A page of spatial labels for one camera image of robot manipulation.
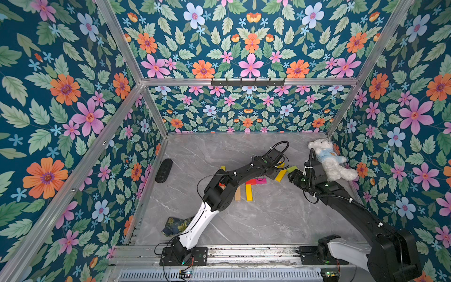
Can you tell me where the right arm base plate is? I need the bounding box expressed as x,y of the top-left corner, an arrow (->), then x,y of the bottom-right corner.
295,246 -> 349,266

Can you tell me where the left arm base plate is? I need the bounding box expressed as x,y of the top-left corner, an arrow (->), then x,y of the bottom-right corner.
159,247 -> 209,267

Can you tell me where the magenta block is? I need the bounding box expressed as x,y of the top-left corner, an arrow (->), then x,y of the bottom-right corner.
256,178 -> 267,184

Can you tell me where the black oval remote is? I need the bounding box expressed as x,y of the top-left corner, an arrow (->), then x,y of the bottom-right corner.
155,159 -> 173,183

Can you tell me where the white teddy bear plush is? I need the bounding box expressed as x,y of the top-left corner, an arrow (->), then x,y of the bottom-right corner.
308,139 -> 358,182

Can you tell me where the light green block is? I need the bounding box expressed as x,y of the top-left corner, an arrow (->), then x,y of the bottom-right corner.
287,166 -> 298,173

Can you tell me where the white vented strip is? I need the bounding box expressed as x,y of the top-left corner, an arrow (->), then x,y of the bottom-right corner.
119,269 -> 323,282

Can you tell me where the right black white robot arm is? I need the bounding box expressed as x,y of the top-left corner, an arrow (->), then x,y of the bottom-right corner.
288,160 -> 422,282

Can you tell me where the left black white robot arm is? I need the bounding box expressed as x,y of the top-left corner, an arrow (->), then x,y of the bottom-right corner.
170,141 -> 289,264

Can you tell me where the metal hook rail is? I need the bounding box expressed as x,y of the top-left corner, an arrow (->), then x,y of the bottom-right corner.
210,78 -> 285,88

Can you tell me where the floral fabric pouch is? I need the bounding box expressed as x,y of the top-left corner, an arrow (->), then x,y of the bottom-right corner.
162,217 -> 193,237

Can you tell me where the red block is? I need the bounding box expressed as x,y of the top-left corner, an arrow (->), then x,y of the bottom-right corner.
245,179 -> 257,185

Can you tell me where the natural wood block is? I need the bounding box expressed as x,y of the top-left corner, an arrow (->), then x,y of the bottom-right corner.
235,186 -> 241,202

